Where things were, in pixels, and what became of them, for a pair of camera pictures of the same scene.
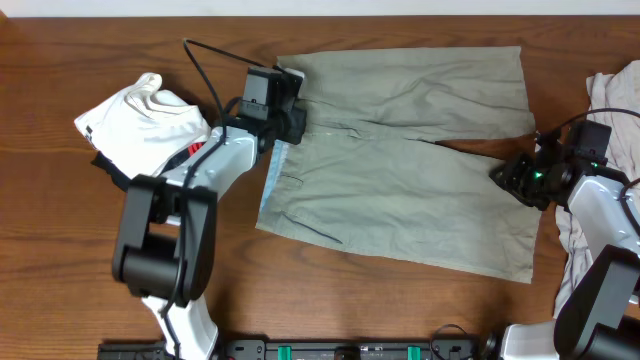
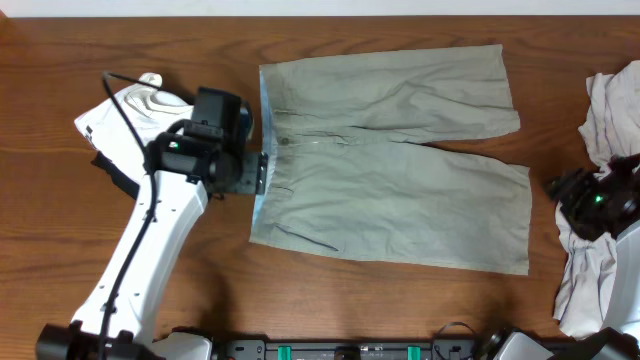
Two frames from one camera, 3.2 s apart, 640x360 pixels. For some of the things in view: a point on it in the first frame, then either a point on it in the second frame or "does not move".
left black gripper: [294, 118] to [252, 178]
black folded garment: [123, 181] does not move
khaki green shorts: [370, 174] does not move
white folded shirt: [143, 128] does not move
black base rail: [309, 349] does not move
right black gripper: [510, 179] to [569, 186]
